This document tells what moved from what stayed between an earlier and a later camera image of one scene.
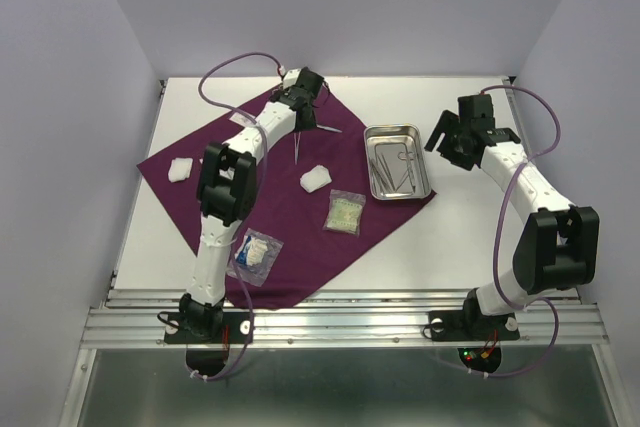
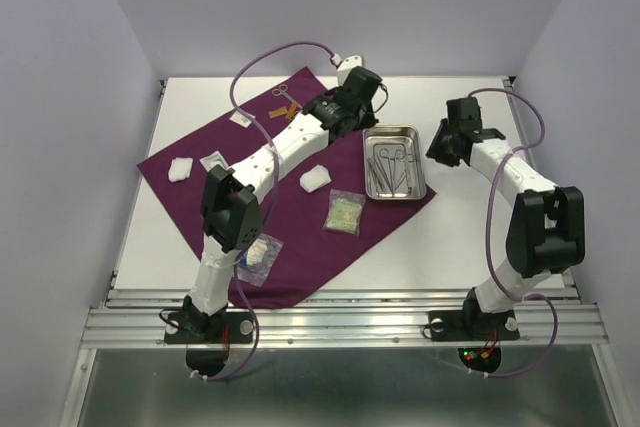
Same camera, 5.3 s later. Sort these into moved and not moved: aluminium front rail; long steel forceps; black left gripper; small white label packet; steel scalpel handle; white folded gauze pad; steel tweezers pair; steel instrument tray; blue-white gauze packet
Moved: black left gripper; steel scalpel handle; long steel forceps
Not moved: steel tweezers pair; blue-white gauze packet; white folded gauze pad; small white label packet; aluminium front rail; steel instrument tray
